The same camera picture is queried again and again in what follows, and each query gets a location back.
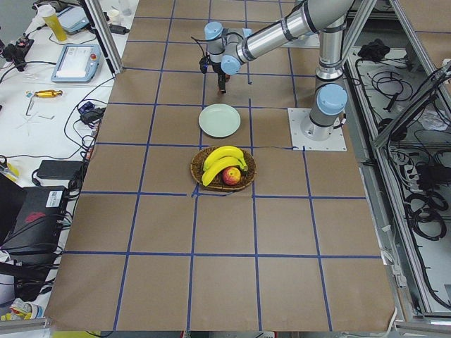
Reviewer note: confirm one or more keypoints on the yellow bottle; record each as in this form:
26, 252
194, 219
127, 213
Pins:
48, 14

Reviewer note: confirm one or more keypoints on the yellow banana bunch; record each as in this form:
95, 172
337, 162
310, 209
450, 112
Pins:
220, 159

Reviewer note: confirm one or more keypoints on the black power adapter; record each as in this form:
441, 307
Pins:
58, 170

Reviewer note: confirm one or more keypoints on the red apple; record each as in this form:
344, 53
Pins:
231, 176

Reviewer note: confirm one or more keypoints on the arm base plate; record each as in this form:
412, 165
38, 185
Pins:
306, 136

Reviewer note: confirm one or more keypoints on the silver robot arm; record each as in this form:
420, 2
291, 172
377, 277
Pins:
323, 22

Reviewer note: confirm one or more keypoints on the brown wicker basket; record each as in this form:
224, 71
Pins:
196, 168

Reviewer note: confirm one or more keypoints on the light green plate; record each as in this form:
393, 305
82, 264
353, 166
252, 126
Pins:
219, 120

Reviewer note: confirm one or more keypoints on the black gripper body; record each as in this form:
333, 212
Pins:
220, 76

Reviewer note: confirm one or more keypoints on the aluminium frame post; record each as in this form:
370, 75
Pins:
103, 34

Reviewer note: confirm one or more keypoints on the grey teach pendant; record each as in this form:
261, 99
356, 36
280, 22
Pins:
77, 63
73, 19

